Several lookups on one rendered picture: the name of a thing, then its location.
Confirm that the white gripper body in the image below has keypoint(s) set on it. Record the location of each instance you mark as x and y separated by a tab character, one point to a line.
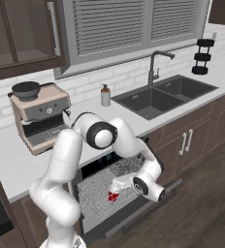
122	183

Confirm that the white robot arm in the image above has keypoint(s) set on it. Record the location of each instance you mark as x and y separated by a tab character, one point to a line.
64	161

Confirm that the red cup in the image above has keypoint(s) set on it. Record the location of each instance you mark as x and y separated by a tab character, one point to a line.
112	196

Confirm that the grey dishwasher rack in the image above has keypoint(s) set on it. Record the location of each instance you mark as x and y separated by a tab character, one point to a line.
95	193

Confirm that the dishwasher door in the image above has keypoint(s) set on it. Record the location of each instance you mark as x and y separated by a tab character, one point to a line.
156	206

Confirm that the dark wood base cupboard door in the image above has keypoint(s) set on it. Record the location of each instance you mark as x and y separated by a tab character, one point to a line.
200	139
171	151

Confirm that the grey soap dispenser bottle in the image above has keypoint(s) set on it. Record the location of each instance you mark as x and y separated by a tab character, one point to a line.
105	97

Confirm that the dark grey double sink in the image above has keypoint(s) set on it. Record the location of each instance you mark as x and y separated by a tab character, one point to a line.
159	97

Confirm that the beige espresso machine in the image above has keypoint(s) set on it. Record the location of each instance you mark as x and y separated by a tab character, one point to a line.
43	113

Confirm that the dark grey tap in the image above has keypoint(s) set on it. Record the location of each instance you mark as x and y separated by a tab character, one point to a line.
152	68

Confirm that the grey window with blinds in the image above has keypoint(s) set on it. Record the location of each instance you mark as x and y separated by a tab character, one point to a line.
134	25

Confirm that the dark wood wall cupboard door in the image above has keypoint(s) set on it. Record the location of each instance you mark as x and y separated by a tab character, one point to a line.
17	32

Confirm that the dark wood wall cupboard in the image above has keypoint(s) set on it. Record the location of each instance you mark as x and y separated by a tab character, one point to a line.
223	11

